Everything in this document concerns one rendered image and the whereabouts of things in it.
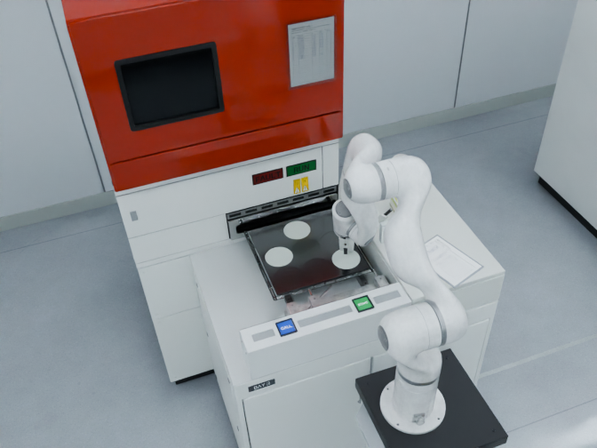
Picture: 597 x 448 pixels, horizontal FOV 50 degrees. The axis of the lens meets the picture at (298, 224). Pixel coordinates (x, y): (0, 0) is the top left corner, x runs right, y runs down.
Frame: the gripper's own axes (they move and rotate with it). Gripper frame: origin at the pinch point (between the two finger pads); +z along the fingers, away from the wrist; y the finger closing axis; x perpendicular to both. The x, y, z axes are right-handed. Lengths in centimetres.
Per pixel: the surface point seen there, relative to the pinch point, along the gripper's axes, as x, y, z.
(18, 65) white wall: 173, 102, 39
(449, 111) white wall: -58, 168, 171
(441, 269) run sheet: -32.7, -11.0, -10.4
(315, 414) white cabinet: 8, -58, 20
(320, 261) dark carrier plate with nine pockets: 8.9, -7.5, -1.1
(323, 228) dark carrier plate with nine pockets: 9.2, 8.2, 6.2
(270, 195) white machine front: 29.6, 17.4, -1.6
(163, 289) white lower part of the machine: 71, -16, 20
